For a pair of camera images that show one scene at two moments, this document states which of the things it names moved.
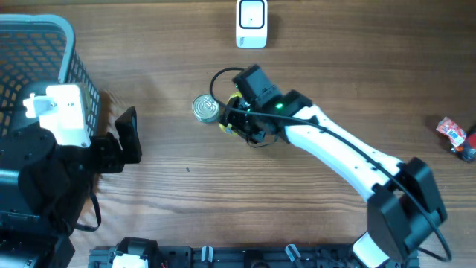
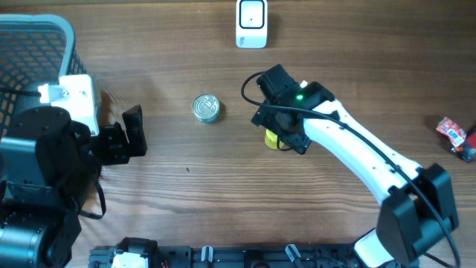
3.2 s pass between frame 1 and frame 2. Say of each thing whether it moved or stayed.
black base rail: stayed
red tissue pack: stayed
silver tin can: stayed
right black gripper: moved
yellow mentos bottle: moved
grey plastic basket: stayed
